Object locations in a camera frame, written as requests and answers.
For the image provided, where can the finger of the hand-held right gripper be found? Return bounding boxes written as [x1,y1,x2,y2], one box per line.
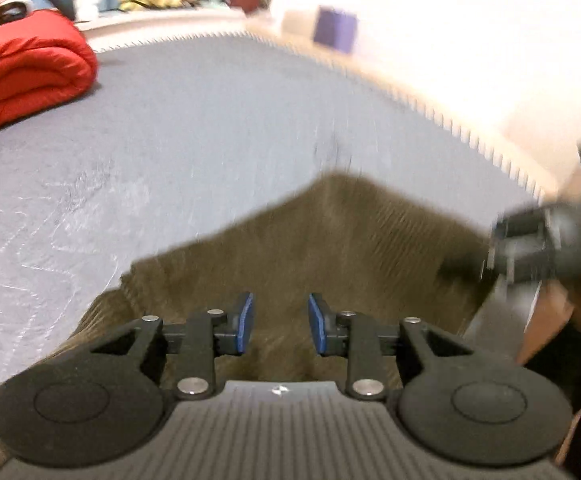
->
[483,205,561,286]

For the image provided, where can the red folded blanket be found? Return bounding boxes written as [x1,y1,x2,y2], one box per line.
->
[0,9,99,142]

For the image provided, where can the grey-blue bed mattress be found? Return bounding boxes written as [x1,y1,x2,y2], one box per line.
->
[0,30,553,403]

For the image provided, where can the person's right forearm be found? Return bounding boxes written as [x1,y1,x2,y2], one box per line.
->
[515,277,581,367]

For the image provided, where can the white shelf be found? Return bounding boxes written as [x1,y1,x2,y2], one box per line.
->
[80,7,251,54]

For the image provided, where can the olive corduroy pants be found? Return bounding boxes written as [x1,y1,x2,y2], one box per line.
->
[0,172,497,480]

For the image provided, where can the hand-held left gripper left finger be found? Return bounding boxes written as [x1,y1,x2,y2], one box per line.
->
[90,291,256,401]

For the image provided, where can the purple box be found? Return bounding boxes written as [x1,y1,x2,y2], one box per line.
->
[312,6,359,54]

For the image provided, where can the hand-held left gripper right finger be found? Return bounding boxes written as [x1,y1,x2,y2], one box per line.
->
[307,292,475,401]

